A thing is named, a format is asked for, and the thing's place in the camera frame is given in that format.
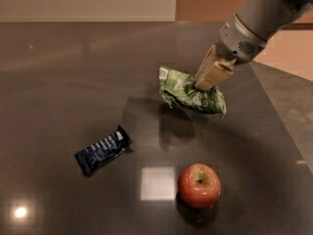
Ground red apple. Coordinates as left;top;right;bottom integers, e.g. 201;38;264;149
178;164;221;210

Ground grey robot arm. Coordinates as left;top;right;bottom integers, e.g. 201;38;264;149
195;0;313;91

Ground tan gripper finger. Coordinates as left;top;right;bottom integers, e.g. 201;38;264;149
195;55;236;91
195;45;216;78

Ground dark blue snack bar wrapper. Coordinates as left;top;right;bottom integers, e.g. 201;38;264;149
74;125;132;175

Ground green jalapeno chip bag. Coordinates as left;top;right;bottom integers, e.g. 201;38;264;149
158;66;227;115

